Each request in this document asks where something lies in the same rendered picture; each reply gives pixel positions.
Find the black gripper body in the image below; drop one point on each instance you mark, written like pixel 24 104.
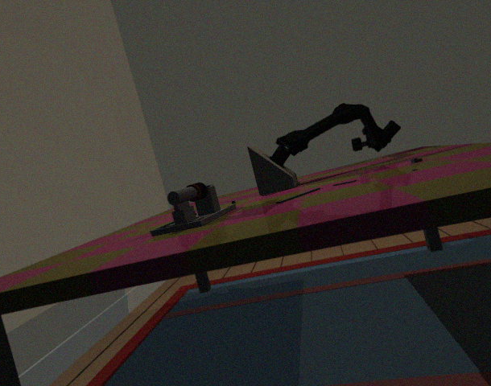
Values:
pixel 358 144

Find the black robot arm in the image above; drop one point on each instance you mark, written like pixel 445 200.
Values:
pixel 297 141

